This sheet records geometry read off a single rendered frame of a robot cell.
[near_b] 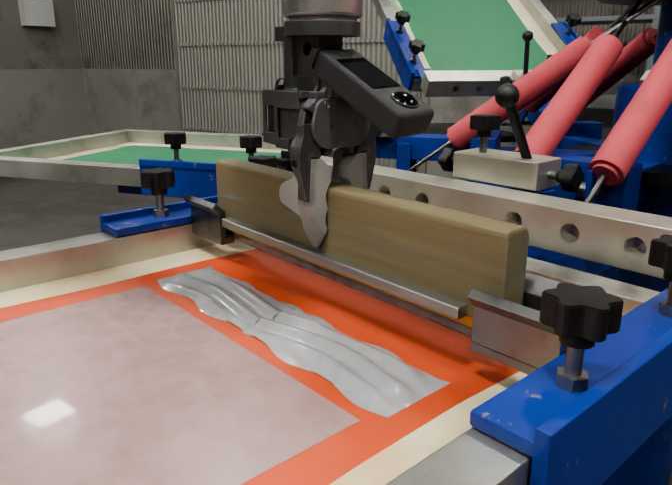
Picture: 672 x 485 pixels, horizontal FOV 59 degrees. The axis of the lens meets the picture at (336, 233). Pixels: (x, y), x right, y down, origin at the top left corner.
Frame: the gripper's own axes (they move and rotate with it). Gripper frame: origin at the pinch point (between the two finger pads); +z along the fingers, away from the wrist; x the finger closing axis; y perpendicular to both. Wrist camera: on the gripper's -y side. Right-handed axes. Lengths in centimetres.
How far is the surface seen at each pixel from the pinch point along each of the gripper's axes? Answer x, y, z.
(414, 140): -57, 40, -1
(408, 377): 6.9, -16.1, 6.6
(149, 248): 8.5, 25.2, 6.0
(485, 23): -138, 81, -29
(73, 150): -15, 123, 7
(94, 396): 25.5, -2.0, 7.3
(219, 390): 18.2, -7.4, 7.2
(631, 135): -48.0, -7.8, -6.8
